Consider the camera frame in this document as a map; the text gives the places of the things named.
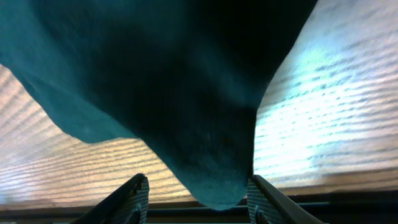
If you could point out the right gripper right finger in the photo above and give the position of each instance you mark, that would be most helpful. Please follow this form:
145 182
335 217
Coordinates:
268 205

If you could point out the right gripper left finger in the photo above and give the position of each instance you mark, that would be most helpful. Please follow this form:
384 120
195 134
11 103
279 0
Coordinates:
126 205

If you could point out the black t-shirt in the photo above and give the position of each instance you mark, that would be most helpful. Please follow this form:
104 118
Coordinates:
184 76

